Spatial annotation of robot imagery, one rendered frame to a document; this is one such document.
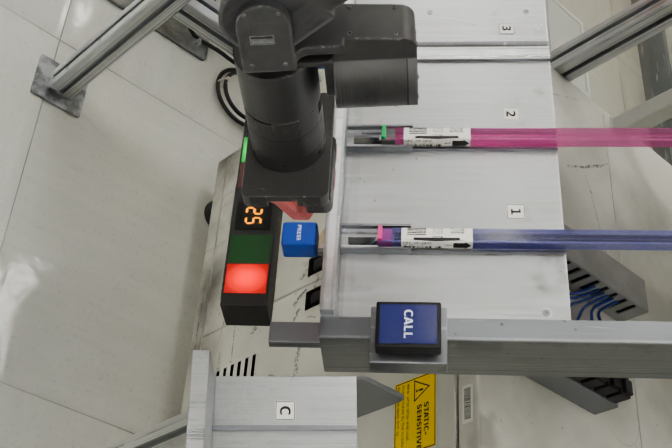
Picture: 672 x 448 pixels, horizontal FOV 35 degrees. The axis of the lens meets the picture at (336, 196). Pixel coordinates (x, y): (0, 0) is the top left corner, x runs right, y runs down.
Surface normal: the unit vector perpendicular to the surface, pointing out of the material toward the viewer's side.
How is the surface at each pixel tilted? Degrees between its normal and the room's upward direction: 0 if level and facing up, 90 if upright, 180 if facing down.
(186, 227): 0
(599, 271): 0
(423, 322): 48
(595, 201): 0
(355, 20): 44
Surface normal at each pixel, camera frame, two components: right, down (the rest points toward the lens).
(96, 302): 0.69, -0.39
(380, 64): -0.05, 0.04
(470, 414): -0.72, -0.44
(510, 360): -0.06, 0.81
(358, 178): -0.07, -0.58
